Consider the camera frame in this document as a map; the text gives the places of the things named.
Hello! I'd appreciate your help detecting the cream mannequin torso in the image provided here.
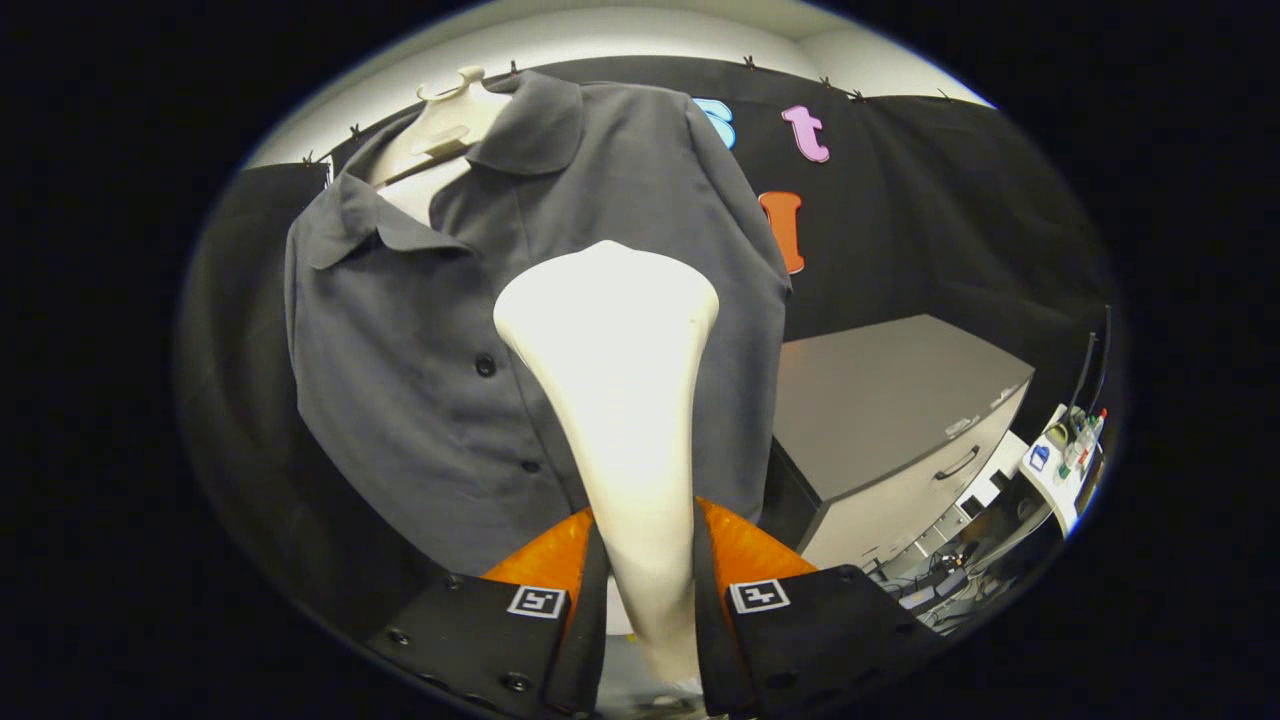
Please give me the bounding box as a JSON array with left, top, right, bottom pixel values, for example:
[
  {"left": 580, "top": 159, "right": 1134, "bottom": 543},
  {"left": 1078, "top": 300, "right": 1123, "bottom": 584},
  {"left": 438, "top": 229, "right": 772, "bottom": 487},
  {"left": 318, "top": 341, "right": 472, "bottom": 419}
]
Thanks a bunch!
[{"left": 365, "top": 65, "right": 517, "bottom": 227}]

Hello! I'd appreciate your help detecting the black backdrop cloth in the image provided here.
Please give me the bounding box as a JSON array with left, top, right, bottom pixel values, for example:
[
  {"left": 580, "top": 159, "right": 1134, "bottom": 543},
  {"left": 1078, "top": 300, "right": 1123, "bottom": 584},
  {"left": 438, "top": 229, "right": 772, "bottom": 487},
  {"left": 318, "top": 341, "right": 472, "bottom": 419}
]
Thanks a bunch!
[{"left": 175, "top": 55, "right": 1126, "bottom": 651}]

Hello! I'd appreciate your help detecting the grey button shirt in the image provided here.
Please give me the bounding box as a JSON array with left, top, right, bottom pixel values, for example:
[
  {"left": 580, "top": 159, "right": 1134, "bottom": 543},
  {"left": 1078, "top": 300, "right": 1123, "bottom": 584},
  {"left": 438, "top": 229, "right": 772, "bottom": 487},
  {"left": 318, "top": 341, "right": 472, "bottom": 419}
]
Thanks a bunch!
[{"left": 283, "top": 70, "right": 793, "bottom": 579}]

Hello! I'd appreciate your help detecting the floor cable bundle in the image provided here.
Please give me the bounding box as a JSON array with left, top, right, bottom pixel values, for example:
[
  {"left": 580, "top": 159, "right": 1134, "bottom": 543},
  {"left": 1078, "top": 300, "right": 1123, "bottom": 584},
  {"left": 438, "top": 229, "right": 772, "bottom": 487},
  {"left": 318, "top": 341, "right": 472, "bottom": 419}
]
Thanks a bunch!
[{"left": 865, "top": 540, "right": 1011, "bottom": 626}]

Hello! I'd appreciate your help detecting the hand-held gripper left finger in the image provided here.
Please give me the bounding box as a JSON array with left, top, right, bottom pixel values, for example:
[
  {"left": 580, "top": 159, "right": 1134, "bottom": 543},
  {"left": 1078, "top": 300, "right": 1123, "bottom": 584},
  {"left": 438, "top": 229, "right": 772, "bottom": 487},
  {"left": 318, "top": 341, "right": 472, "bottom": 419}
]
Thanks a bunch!
[{"left": 365, "top": 505, "right": 613, "bottom": 720}]

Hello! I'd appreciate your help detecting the green-capped bottle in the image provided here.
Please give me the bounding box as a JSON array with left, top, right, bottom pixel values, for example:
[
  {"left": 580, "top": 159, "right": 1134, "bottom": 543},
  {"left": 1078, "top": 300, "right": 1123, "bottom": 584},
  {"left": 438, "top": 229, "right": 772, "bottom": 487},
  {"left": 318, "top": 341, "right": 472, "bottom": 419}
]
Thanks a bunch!
[{"left": 1058, "top": 415, "right": 1091, "bottom": 481}]

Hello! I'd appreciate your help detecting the black monitor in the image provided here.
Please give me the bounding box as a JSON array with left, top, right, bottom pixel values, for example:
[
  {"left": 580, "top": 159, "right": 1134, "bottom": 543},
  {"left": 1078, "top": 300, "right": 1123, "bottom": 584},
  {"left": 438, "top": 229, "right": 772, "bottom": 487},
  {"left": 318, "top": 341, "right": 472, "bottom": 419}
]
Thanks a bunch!
[{"left": 1068, "top": 305, "right": 1114, "bottom": 421}]

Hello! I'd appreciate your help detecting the grey drawer cabinet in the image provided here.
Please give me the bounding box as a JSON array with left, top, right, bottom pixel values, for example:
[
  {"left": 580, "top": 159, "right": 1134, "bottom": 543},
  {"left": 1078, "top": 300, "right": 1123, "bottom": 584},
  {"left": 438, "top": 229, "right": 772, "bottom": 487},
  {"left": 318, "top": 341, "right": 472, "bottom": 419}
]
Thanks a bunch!
[{"left": 765, "top": 315, "right": 1037, "bottom": 573}]

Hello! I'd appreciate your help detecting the row of black clips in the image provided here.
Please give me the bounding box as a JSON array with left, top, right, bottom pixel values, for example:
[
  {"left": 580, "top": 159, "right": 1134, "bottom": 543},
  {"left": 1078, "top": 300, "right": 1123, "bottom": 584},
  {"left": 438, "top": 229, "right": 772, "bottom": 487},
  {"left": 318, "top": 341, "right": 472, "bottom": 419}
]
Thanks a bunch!
[{"left": 300, "top": 55, "right": 953, "bottom": 167}]

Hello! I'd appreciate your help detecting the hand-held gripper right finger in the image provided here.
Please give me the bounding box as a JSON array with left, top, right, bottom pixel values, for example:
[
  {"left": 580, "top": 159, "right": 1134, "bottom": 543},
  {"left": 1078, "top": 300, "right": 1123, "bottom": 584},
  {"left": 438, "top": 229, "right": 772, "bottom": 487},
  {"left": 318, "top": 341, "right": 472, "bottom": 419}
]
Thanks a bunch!
[{"left": 692, "top": 497, "right": 946, "bottom": 719}]

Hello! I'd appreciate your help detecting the white side table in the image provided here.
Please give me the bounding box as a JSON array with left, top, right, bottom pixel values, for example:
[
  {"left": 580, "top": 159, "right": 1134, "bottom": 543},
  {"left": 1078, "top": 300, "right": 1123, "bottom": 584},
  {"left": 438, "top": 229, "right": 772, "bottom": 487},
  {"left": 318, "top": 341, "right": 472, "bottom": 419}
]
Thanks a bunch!
[{"left": 1018, "top": 403, "right": 1107, "bottom": 538}]

